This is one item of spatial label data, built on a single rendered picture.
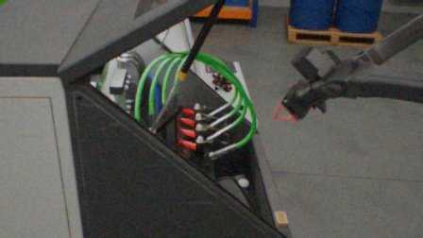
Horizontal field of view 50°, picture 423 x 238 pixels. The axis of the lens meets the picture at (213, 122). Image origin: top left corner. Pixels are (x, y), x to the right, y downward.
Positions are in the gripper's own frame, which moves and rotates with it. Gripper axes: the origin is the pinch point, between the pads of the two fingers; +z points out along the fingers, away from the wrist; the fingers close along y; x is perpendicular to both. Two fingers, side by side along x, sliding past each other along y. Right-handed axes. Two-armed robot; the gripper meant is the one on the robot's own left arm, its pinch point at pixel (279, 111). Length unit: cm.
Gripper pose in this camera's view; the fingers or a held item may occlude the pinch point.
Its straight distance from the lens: 122.5
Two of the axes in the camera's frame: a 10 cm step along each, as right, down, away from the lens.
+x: 6.7, 7.3, 1.4
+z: -5.5, 3.6, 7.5
